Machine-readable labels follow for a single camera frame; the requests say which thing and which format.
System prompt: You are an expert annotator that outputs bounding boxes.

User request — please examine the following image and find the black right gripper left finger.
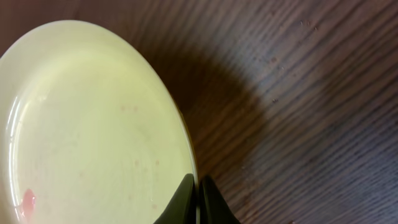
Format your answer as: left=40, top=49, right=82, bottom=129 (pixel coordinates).
left=154, top=174, right=197, bottom=224

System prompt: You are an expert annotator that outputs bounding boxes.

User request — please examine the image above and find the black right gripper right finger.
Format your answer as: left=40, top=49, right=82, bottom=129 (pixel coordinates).
left=199, top=175, right=241, bottom=224

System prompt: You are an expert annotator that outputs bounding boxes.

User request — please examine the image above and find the yellow plate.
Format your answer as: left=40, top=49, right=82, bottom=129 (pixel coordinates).
left=1, top=21, right=198, bottom=223

